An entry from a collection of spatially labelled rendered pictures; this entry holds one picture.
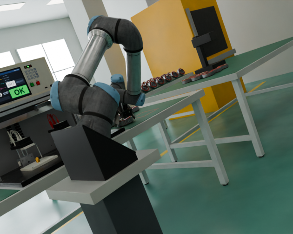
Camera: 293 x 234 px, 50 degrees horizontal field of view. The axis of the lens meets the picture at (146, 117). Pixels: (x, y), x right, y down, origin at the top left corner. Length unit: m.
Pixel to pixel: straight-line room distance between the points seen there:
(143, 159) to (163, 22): 4.31
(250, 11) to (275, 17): 0.48
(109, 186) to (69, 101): 0.37
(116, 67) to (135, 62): 4.26
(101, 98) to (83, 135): 0.21
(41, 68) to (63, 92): 0.78
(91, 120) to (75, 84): 0.18
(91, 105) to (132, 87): 0.50
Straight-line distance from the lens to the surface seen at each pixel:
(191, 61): 5.10
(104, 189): 1.01
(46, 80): 1.99
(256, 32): 6.56
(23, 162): 1.85
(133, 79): 1.59
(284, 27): 6.36
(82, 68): 1.31
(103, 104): 1.16
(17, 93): 1.90
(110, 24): 1.47
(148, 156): 1.12
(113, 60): 5.79
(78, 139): 1.04
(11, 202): 1.43
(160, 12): 5.30
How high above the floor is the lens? 1.03
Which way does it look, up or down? 8 degrees down
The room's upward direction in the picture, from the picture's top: 21 degrees counter-clockwise
